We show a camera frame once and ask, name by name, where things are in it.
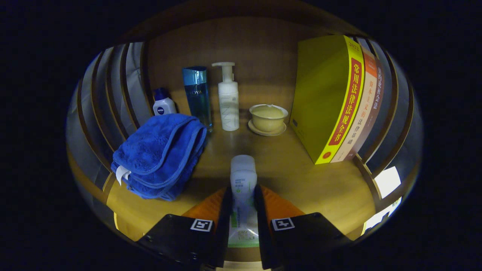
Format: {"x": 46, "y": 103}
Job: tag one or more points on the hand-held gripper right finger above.
{"x": 262, "y": 241}

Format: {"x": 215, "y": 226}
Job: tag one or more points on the beige lidded tea cup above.
{"x": 268, "y": 118}

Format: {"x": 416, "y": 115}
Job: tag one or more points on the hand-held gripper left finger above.
{"x": 224, "y": 241}

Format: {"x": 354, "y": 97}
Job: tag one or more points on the tall blue bottle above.
{"x": 197, "y": 98}

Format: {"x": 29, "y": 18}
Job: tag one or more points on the white pump bottle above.
{"x": 229, "y": 105}

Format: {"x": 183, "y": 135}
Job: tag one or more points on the small white blue-capped bottle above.
{"x": 164, "y": 107}

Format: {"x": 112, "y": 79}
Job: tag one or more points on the thick yellow book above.
{"x": 320, "y": 94}

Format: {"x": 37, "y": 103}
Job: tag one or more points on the beige saucer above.
{"x": 267, "y": 133}

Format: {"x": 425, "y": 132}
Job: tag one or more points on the wooden countertop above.
{"x": 286, "y": 180}

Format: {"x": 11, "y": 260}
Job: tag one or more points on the brown wooden cabinet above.
{"x": 256, "y": 45}

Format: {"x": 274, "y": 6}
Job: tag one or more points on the brown book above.
{"x": 377, "y": 94}

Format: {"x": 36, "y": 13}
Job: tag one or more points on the blue folded towel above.
{"x": 158, "y": 150}

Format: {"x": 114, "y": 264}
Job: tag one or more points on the orange and cream book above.
{"x": 363, "y": 113}

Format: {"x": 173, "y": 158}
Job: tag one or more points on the white tube with green label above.
{"x": 243, "y": 180}

